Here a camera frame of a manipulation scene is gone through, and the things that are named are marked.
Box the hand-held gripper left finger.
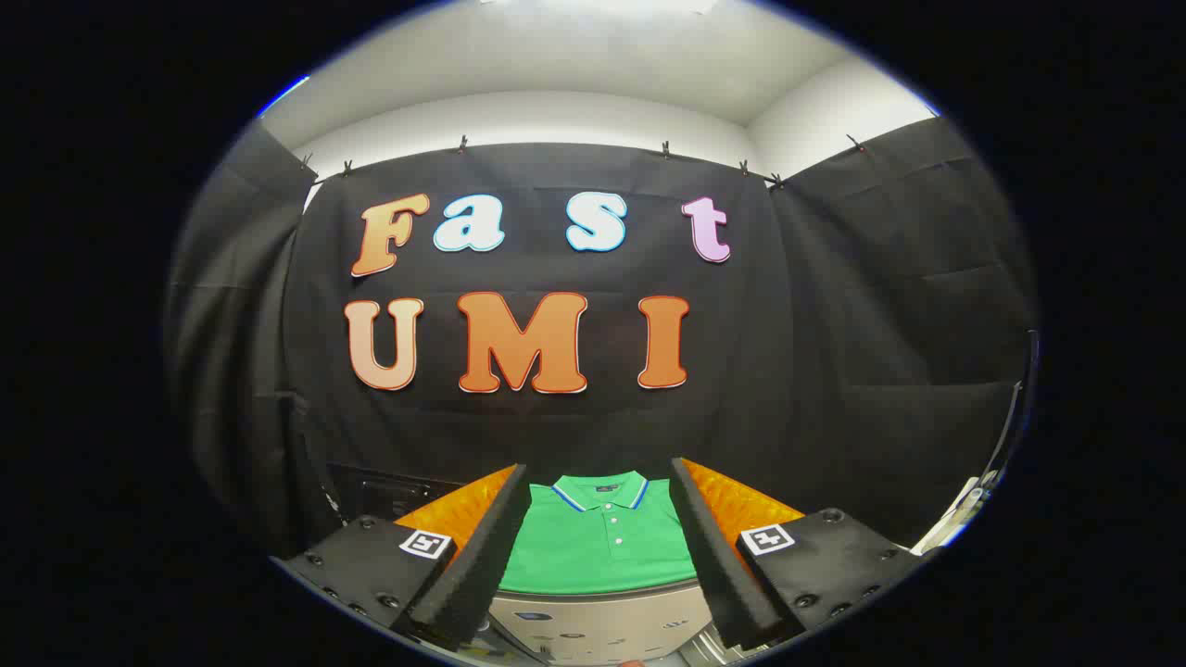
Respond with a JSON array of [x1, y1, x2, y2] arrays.
[[276, 462, 534, 652]]

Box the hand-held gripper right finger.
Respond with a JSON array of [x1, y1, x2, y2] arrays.
[[668, 457, 928, 652]]

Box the green polo shirt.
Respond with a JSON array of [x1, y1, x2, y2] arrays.
[[498, 470, 698, 596]]

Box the dark translucent washing machine lid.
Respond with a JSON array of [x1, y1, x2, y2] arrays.
[[324, 461, 469, 524]]

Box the white metal frame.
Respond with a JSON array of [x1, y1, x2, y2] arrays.
[[913, 329, 1041, 557]]

